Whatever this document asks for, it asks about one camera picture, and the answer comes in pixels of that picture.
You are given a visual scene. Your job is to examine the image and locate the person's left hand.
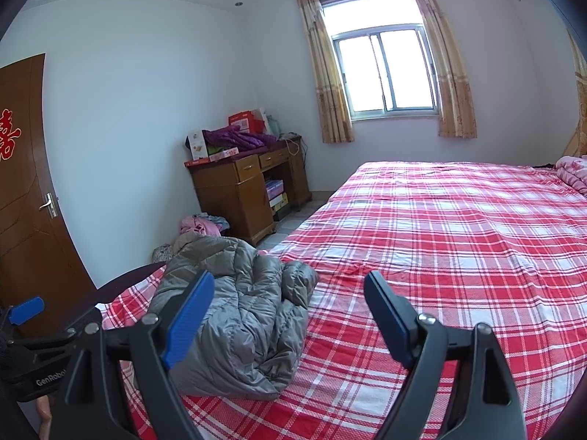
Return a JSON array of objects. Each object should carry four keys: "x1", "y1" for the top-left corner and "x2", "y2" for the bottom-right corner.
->
[{"x1": 37, "y1": 396, "x2": 55, "y2": 440}]

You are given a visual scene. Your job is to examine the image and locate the bed with red plaid sheet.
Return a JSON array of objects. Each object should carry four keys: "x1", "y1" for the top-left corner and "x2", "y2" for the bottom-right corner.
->
[{"x1": 98, "y1": 160, "x2": 587, "y2": 440}]

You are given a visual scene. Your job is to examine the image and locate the white cable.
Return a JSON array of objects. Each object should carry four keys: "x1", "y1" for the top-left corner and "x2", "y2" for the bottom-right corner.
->
[{"x1": 285, "y1": 136, "x2": 309, "y2": 160}]

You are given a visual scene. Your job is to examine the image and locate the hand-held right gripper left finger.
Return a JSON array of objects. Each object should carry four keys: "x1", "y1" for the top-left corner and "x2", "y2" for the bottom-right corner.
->
[{"x1": 50, "y1": 270, "x2": 215, "y2": 440}]

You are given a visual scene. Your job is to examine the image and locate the pink folded quilt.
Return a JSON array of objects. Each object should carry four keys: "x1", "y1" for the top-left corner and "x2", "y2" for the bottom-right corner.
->
[{"x1": 555, "y1": 156, "x2": 587, "y2": 193}]

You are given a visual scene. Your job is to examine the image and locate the red paper door decoration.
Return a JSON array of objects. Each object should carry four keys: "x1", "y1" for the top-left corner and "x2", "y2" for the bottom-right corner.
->
[{"x1": 0, "y1": 109, "x2": 21, "y2": 161}]

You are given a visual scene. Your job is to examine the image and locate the pile of pink clothes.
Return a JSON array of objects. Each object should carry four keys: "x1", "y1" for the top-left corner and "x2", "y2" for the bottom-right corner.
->
[{"x1": 153, "y1": 213, "x2": 230, "y2": 264}]

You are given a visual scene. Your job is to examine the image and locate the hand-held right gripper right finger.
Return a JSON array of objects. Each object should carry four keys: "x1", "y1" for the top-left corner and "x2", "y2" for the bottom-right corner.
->
[{"x1": 364, "y1": 270, "x2": 526, "y2": 440}]

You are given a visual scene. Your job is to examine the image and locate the purple cloth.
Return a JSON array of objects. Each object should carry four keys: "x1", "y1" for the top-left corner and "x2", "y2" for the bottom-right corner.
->
[{"x1": 203, "y1": 126, "x2": 276, "y2": 151}]

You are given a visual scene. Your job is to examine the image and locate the dark bed footboard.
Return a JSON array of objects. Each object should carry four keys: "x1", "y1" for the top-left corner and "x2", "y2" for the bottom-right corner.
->
[{"x1": 94, "y1": 261, "x2": 168, "y2": 305}]

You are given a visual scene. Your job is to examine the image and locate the stack of boxes under desk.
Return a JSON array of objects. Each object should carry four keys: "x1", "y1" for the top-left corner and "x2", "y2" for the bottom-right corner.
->
[{"x1": 265, "y1": 179, "x2": 289, "y2": 221}]

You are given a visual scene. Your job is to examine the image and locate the yellow patterned curtain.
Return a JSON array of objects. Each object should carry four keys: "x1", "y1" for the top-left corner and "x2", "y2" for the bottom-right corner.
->
[
  {"x1": 402, "y1": 0, "x2": 478, "y2": 139},
  {"x1": 563, "y1": 32, "x2": 587, "y2": 157},
  {"x1": 296, "y1": 0, "x2": 355, "y2": 144}
]

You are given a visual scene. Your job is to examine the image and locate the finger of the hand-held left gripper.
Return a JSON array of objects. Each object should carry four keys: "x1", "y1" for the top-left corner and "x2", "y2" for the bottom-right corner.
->
[{"x1": 9, "y1": 296, "x2": 90, "y2": 353}]

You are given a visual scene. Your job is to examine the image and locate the brown wooden desk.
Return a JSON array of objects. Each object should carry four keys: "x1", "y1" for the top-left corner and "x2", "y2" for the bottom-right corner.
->
[{"x1": 186, "y1": 135, "x2": 313, "y2": 246}]

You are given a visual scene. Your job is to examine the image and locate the white carton with red print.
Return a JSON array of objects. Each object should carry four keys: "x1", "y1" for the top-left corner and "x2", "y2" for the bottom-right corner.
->
[{"x1": 187, "y1": 131, "x2": 209, "y2": 161}]

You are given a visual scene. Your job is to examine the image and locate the red gift box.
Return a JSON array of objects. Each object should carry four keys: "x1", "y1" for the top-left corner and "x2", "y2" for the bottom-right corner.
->
[{"x1": 228, "y1": 109, "x2": 267, "y2": 135}]

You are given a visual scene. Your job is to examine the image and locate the flat red box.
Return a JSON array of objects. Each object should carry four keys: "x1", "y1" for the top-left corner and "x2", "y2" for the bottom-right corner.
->
[{"x1": 184, "y1": 147, "x2": 241, "y2": 168}]

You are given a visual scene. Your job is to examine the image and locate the grey puffer jacket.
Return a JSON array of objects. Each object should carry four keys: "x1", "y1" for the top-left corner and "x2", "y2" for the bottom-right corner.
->
[{"x1": 133, "y1": 236, "x2": 319, "y2": 399}]

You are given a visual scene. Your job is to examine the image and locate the brown wooden door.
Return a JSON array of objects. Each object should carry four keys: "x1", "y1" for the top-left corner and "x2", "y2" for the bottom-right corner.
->
[{"x1": 0, "y1": 52, "x2": 97, "y2": 340}]

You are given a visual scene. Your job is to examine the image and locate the sliding window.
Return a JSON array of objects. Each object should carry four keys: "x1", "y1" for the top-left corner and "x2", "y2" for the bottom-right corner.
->
[{"x1": 321, "y1": 0, "x2": 436, "y2": 122}]

